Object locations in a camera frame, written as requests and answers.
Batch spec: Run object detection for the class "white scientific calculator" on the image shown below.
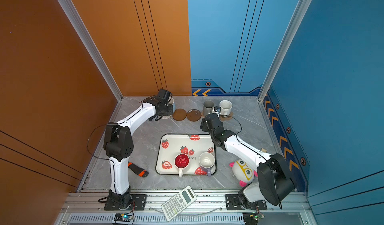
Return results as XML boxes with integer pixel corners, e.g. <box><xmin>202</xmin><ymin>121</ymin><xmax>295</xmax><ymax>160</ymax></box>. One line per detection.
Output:
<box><xmin>161</xmin><ymin>186</ymin><xmax>197</xmax><ymax>222</ymax></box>

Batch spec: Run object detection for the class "white mug purple handle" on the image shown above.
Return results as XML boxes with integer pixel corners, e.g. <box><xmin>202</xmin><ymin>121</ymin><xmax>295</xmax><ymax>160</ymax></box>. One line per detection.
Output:
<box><xmin>199</xmin><ymin>152</ymin><xmax>215</xmax><ymax>177</ymax></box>

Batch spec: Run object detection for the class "white speckled mug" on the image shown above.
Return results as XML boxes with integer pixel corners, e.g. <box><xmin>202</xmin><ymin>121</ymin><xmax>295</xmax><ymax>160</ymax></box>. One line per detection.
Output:
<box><xmin>219</xmin><ymin>100</ymin><xmax>233</xmax><ymax>118</ymax></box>

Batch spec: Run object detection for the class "circuit board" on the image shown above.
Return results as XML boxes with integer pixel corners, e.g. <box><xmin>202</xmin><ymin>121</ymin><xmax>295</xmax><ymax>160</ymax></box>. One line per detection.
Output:
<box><xmin>113</xmin><ymin>213</ymin><xmax>135</xmax><ymax>225</ymax></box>
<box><xmin>243</xmin><ymin>213</ymin><xmax>265</xmax><ymax>225</ymax></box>

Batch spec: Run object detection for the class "aluminium front rail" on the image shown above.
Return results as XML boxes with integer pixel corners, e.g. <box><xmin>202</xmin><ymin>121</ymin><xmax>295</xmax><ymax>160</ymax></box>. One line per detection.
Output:
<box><xmin>55</xmin><ymin>187</ymin><xmax>317</xmax><ymax>225</ymax></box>

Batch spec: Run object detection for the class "red interior mug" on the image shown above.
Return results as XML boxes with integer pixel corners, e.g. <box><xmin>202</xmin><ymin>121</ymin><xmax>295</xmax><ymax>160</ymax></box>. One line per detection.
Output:
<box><xmin>174</xmin><ymin>154</ymin><xmax>190</xmax><ymax>178</ymax></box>

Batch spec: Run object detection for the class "strawberry print serving tray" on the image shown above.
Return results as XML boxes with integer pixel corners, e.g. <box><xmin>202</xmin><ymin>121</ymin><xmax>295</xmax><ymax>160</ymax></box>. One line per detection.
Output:
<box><xmin>156</xmin><ymin>134</ymin><xmax>217</xmax><ymax>177</ymax></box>

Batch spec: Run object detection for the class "dark brown scratched coaster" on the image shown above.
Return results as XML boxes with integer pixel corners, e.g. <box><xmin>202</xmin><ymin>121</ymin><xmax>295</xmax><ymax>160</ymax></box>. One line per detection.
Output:
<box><xmin>187</xmin><ymin>109</ymin><xmax>202</xmax><ymax>122</ymax></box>

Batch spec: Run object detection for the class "right circuit board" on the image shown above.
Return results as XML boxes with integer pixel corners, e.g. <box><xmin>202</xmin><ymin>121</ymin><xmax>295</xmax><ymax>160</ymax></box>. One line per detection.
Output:
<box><xmin>243</xmin><ymin>213</ymin><xmax>265</xmax><ymax>225</ymax></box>

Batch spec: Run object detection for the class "plain brown wooden coaster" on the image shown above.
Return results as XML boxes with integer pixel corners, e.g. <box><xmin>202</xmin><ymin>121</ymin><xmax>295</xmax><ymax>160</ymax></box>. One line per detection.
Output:
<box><xmin>172</xmin><ymin>109</ymin><xmax>187</xmax><ymax>121</ymax></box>

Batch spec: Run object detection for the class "right aluminium corner post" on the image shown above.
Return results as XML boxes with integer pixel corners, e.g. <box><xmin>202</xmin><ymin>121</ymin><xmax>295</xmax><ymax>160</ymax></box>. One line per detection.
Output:
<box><xmin>258</xmin><ymin>0</ymin><xmax>312</xmax><ymax>102</ymax></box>

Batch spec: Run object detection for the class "left circuit board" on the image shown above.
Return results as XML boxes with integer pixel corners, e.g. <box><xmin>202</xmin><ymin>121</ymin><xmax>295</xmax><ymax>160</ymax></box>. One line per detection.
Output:
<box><xmin>113</xmin><ymin>213</ymin><xmax>135</xmax><ymax>225</ymax></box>

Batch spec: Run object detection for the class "left aluminium corner post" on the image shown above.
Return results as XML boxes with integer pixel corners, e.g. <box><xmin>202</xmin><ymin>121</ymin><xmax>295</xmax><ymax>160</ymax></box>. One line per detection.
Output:
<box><xmin>48</xmin><ymin>0</ymin><xmax>124</xmax><ymax>102</ymax></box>

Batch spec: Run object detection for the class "white unicorn plush toy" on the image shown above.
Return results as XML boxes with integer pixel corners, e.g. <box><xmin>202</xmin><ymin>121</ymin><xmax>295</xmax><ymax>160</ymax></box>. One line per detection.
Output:
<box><xmin>229</xmin><ymin>159</ymin><xmax>258</xmax><ymax>187</ymax></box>

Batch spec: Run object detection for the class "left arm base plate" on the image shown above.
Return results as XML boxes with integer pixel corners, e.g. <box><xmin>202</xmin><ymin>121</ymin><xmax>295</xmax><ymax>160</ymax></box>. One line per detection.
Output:
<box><xmin>104</xmin><ymin>193</ymin><xmax>147</xmax><ymax>211</ymax></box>

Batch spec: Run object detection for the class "grey metal mug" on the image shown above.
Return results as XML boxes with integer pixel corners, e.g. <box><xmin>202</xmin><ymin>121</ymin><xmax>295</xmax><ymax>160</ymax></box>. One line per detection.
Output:
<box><xmin>203</xmin><ymin>100</ymin><xmax>215</xmax><ymax>117</ymax></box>

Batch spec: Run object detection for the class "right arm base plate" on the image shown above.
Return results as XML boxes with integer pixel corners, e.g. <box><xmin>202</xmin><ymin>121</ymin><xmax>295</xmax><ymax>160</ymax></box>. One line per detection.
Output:
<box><xmin>225</xmin><ymin>194</ymin><xmax>267</xmax><ymax>211</ymax></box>

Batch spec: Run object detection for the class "white mug blue handle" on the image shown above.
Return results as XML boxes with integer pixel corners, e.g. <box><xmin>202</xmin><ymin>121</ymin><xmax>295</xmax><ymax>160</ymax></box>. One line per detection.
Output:
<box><xmin>169</xmin><ymin>98</ymin><xmax>175</xmax><ymax>112</ymax></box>

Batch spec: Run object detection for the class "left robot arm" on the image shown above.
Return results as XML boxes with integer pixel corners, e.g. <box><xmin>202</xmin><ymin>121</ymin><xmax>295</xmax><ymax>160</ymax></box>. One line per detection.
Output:
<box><xmin>104</xmin><ymin>98</ymin><xmax>173</xmax><ymax>210</ymax></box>

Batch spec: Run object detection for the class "aluminium corner post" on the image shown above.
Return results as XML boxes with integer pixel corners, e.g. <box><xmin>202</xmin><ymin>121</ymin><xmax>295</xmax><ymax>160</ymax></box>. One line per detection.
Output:
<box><xmin>48</xmin><ymin>0</ymin><xmax>124</xmax><ymax>102</ymax></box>
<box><xmin>258</xmin><ymin>0</ymin><xmax>312</xmax><ymax>102</ymax></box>

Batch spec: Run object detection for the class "paw shaped wooden coaster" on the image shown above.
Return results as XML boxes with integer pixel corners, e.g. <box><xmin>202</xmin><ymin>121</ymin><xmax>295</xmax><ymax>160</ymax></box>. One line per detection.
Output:
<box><xmin>220</xmin><ymin>112</ymin><xmax>234</xmax><ymax>121</ymax></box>

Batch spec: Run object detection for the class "black orange tool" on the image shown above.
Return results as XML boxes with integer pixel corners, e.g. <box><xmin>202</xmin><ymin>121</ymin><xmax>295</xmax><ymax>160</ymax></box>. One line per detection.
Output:
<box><xmin>128</xmin><ymin>162</ymin><xmax>149</xmax><ymax>178</ymax></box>

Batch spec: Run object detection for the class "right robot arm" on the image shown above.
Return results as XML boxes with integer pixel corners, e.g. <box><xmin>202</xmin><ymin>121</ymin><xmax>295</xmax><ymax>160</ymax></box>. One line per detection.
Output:
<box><xmin>200</xmin><ymin>113</ymin><xmax>296</xmax><ymax>210</ymax></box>

